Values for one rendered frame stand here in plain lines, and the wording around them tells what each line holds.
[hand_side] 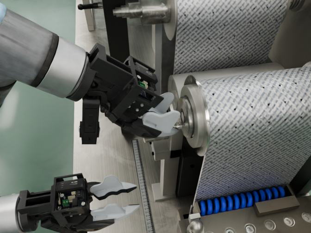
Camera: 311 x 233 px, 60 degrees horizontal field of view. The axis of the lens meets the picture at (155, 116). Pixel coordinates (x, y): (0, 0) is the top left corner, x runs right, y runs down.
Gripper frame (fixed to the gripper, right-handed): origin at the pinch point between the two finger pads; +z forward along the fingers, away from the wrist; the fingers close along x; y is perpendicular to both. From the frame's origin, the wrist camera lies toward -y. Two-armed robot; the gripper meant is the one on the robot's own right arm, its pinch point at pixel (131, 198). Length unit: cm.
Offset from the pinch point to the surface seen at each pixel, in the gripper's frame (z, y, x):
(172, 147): 10.0, 5.8, 7.0
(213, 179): 16.9, 2.8, -0.3
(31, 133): -69, -109, 120
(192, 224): 11.2, -2.0, -6.7
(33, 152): -66, -109, 102
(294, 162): 34.5, 4.1, -0.3
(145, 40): 17, -19, 88
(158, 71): 13.8, -1.1, 41.2
